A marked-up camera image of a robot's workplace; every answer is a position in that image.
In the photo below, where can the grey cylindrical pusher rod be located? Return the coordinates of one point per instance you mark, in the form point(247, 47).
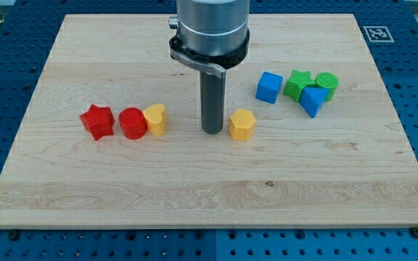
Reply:
point(212, 90)

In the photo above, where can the yellow hexagon block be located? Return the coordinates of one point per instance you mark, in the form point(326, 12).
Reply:
point(242, 125)

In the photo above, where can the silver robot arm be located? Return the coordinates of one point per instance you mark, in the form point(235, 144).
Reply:
point(211, 37)

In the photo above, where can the blue triangle block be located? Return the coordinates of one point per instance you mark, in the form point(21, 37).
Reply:
point(312, 99)

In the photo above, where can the blue cube block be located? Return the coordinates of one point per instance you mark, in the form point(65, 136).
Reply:
point(268, 87)

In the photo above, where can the yellow heart block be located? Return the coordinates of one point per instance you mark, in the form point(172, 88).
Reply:
point(156, 119)

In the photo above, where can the green star block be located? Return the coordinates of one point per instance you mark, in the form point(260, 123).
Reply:
point(296, 83)

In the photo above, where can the red cylinder block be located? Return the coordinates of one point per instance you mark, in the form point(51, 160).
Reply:
point(133, 123)

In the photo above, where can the green cylinder block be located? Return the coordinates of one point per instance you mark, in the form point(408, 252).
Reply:
point(328, 81)

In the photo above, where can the wooden board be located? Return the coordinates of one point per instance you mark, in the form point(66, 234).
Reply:
point(349, 167)

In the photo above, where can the red star block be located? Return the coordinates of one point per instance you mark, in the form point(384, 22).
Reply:
point(98, 121)

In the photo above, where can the white fiducial marker tag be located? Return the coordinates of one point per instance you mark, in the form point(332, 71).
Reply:
point(378, 34)

